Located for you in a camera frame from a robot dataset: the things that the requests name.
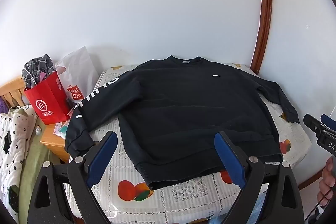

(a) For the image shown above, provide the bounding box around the white plastic bag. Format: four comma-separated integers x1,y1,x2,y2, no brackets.
55,46,100,104

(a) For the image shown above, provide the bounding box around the grey plaid cloth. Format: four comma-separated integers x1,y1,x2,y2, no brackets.
21,54,56,89

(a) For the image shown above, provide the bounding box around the wooden headboard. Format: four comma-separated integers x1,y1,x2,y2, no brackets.
0,77,27,109

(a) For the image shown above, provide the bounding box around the thin black cable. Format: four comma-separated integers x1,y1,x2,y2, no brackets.
307,191,332,223

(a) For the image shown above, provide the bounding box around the red paper bag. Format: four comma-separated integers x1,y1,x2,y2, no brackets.
23,70,71,125

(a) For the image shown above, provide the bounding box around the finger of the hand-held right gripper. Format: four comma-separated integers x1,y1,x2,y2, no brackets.
321,114,336,132
304,114,324,138

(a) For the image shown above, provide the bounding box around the fruit print table cover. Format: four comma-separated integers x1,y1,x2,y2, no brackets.
69,63,313,224

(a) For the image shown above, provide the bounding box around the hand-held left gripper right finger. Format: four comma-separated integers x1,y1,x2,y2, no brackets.
214,131,305,224

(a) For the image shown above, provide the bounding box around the person's right hand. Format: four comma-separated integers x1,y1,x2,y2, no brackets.
316,158,336,204

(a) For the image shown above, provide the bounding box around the wooden nightstand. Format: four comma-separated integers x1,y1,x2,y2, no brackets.
39,119,72,163

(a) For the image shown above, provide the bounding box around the printed paper sheet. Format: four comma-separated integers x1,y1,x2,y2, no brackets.
54,122,71,139

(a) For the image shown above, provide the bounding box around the black sweatshirt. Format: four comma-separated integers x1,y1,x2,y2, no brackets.
64,55,300,191

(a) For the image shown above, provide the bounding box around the white floral quilt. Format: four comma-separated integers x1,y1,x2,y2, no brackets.
0,105,38,214

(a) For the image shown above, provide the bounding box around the green cloth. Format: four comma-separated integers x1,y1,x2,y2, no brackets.
18,116,69,224

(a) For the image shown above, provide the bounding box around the brown wooden door frame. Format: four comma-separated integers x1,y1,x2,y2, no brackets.
249,0,273,80

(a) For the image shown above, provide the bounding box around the purple cloth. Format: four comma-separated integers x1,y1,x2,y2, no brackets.
0,97,9,114

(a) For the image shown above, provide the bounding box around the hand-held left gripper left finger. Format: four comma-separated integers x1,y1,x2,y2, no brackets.
28,132,118,224

